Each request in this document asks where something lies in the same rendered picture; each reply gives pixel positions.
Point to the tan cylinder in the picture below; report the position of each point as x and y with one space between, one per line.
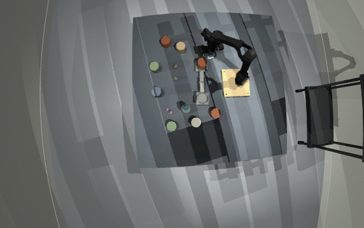
180 47

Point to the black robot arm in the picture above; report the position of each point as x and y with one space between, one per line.
217 37

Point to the orange cylinder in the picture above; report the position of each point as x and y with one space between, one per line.
201 64
215 113

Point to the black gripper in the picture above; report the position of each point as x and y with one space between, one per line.
205 49

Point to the reddish-brown cylinder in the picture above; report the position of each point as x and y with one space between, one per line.
166 42

